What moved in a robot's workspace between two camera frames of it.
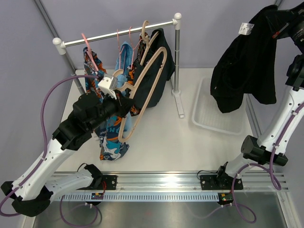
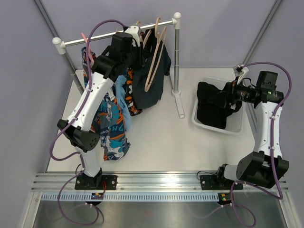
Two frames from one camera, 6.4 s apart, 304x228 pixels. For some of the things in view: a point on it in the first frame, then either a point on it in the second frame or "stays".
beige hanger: x=132 y=89 to x=156 y=55
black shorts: x=247 y=66 to x=213 y=107
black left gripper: x=122 y=104 to x=140 y=60
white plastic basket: x=207 y=113 stays
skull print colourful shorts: x=112 y=146 stays
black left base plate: x=108 y=182 stays
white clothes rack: x=61 y=49 stays
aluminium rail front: x=188 y=182 stays
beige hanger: x=146 y=38 to x=139 y=23
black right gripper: x=289 y=20 to x=229 y=92
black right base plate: x=213 y=182 stays
